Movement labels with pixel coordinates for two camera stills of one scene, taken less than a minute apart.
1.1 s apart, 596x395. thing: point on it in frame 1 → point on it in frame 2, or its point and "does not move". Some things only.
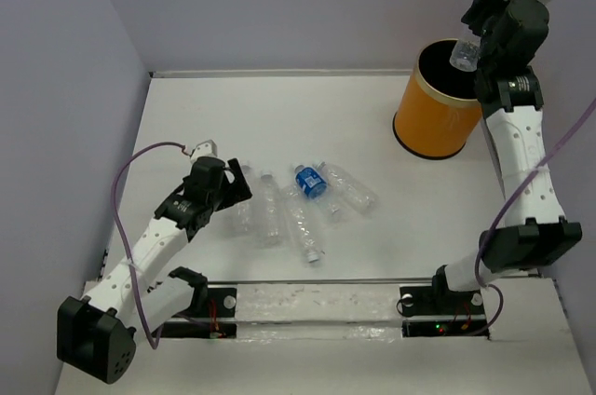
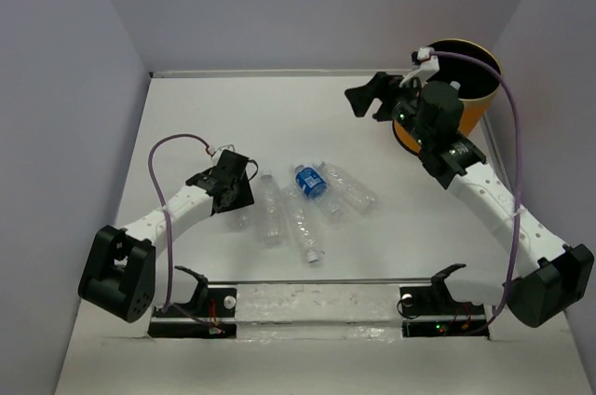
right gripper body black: x=489 y=47 → x=404 y=104
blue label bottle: x=310 y=182 does not move
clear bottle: x=269 y=212 does not move
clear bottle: x=352 y=190 does not move
